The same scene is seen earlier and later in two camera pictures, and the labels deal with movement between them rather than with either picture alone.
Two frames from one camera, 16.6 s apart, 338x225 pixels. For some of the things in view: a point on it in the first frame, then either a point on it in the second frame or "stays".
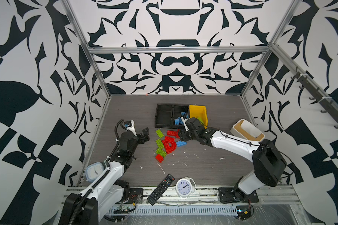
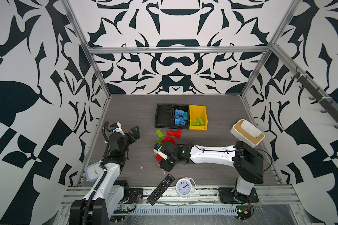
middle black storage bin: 177,109 stays
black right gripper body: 187,135 -> 168,163
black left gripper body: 141,139 -> 127,139
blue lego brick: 180,122 stays
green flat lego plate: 159,133 stays
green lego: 199,118 stays
